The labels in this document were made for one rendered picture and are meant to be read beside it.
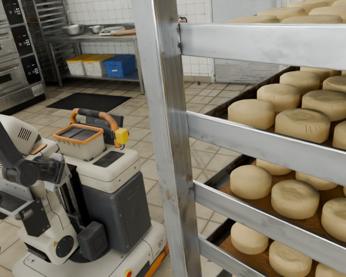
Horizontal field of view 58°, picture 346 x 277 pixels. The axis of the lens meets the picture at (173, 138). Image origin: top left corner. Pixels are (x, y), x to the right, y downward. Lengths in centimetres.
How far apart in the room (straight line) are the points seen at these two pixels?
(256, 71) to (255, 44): 468
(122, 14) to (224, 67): 197
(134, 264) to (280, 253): 140
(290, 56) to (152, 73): 13
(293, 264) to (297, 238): 9
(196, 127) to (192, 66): 494
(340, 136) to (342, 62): 8
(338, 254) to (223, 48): 20
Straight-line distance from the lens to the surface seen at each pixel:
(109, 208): 159
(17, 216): 139
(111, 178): 148
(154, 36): 30
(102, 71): 559
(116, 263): 178
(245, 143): 30
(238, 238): 44
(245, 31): 27
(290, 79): 44
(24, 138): 134
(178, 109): 32
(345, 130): 31
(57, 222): 155
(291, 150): 28
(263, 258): 45
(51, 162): 126
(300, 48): 25
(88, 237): 159
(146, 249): 183
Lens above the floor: 155
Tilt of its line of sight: 27 degrees down
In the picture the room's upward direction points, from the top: 7 degrees counter-clockwise
